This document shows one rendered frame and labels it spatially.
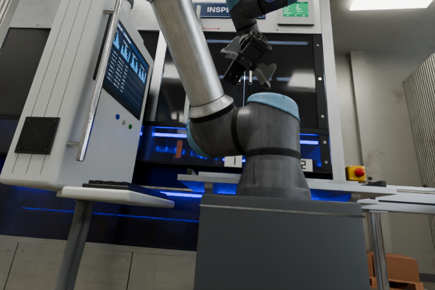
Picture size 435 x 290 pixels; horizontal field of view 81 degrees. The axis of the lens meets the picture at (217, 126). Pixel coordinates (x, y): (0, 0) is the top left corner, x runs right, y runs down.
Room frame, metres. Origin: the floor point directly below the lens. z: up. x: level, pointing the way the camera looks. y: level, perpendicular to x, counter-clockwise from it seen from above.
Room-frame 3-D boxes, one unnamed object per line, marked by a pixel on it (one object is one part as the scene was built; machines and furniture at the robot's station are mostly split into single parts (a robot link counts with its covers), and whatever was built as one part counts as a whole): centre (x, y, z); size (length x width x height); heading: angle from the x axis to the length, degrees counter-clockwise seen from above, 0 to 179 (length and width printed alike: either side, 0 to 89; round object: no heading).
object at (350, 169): (1.23, -0.68, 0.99); 0.08 x 0.07 x 0.07; 175
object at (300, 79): (1.25, -0.35, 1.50); 0.43 x 0.01 x 0.59; 85
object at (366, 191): (1.08, -0.25, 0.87); 0.70 x 0.48 x 0.02; 85
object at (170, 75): (1.28, 0.10, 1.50); 0.47 x 0.01 x 0.59; 85
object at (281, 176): (0.54, -0.12, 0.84); 0.15 x 0.15 x 0.10
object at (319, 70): (1.22, -0.54, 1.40); 0.05 x 0.01 x 0.80; 85
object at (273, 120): (0.55, -0.12, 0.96); 0.13 x 0.12 x 0.14; 56
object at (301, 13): (1.22, -0.42, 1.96); 0.21 x 0.01 x 0.21; 85
